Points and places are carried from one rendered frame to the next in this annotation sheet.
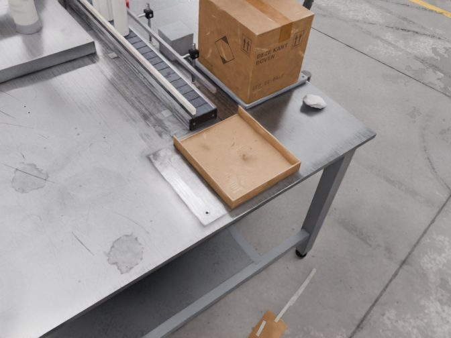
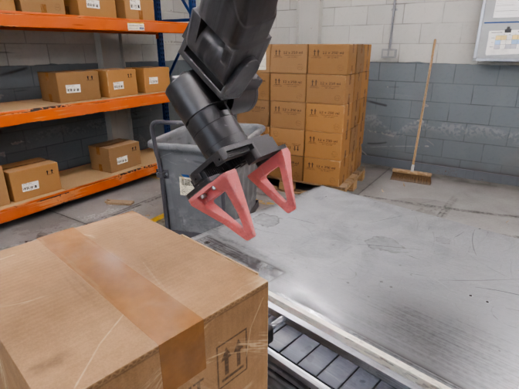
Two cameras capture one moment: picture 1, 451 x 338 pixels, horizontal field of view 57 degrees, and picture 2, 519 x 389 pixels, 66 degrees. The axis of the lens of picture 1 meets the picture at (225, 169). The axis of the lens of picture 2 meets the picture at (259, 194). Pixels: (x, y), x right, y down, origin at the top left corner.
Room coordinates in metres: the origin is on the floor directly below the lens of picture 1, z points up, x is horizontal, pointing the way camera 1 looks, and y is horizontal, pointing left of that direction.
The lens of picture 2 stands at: (1.71, 0.11, 1.37)
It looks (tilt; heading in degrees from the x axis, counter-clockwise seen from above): 20 degrees down; 175
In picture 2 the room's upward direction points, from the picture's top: straight up
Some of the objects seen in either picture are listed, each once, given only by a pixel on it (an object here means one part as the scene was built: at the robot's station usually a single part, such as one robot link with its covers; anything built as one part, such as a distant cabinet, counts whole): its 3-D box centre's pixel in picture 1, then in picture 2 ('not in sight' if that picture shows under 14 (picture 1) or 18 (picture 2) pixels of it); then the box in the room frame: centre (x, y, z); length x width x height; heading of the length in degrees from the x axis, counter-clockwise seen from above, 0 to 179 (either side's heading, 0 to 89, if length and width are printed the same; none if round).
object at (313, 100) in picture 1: (314, 101); not in sight; (1.16, -0.29, 0.85); 0.08 x 0.07 x 0.04; 54
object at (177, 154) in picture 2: not in sight; (212, 177); (-1.08, -0.01, 0.48); 0.89 x 0.63 x 0.96; 161
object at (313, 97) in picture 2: not in sight; (303, 116); (-2.34, 0.88, 0.70); 1.20 x 0.82 x 1.39; 58
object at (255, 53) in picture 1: (251, 39); (119, 363); (1.29, -0.04, 0.99); 0.30 x 0.24 x 0.27; 41
